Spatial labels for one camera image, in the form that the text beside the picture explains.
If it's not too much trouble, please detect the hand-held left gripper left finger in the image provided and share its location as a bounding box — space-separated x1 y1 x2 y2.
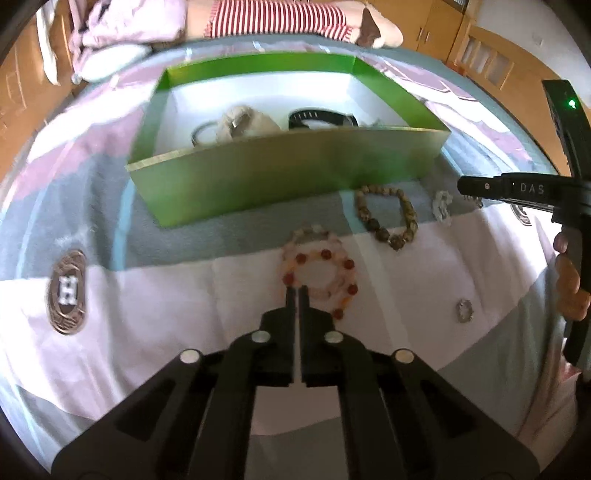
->
51 285 296 480

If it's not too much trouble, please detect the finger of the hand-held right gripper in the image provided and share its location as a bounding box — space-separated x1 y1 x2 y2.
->
457 173 561 214

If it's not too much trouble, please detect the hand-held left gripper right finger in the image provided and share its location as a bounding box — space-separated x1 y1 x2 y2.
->
299 285 541 480

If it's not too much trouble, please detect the red bead bracelet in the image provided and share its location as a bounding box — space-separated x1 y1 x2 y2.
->
281 249 358 319

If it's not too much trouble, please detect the white bead bracelet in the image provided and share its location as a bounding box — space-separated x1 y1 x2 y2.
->
431 190 455 227

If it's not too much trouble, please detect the green cardboard box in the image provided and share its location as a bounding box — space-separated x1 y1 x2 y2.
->
126 53 452 229

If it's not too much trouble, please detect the black bangle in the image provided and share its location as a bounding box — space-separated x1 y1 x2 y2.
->
288 108 358 132

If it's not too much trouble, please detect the cream wrist watch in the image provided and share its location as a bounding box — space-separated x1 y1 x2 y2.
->
215 105 282 139

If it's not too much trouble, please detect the silver bangle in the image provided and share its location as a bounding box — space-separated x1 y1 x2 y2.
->
191 121 222 147

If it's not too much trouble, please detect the person's right hand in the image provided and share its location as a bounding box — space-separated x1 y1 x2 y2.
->
554 230 591 321

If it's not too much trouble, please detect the wooden footboard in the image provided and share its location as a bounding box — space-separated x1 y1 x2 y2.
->
448 23 591 176

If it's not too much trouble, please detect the pink and grey bed sheet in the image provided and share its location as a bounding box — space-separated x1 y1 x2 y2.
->
0 37 587 480

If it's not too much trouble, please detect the blue-grey pillow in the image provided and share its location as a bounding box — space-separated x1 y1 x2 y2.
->
78 44 151 85

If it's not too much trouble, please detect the pink quilt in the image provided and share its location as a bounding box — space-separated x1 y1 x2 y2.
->
74 0 188 51

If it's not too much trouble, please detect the wooden headboard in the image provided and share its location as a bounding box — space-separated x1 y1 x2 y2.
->
0 0 88 185

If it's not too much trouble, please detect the white towel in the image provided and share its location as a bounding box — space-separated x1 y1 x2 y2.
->
37 0 61 86

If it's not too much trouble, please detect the pale pink bead bracelet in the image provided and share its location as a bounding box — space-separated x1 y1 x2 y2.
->
284 224 342 259

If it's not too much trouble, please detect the brown bead bracelet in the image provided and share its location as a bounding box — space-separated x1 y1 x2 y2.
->
355 185 419 252

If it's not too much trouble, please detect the wooden wall cabinet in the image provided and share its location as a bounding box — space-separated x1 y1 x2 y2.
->
369 0 467 63

